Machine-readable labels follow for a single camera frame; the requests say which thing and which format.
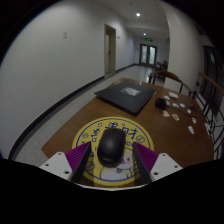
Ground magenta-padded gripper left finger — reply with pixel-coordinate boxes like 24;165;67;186
39;141;93;184

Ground pale side door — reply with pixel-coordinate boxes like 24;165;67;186
103;23;118;77

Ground ceiling lights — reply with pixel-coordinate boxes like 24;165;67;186
134;11;148;37

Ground white paper booklet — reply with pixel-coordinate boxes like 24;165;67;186
203;122;214;135

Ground glass double door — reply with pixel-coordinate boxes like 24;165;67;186
139;43;158;67

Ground wooden round-backed chair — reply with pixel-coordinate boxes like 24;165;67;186
148;69;194;98

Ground round yellow printed mouse pad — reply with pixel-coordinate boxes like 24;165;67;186
71;116;155;188

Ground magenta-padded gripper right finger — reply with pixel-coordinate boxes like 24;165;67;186
131;141;184;185

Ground dark window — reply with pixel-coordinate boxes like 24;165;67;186
202;45;220;94

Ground black railing with wooden handrail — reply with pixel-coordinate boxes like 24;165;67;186
191;71;224;161

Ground flat black laptop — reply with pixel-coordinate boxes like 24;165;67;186
94;81;157;117

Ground black computer mouse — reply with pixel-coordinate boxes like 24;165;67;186
96;127;128;168

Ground small black box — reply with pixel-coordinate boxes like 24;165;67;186
154;97;167;110

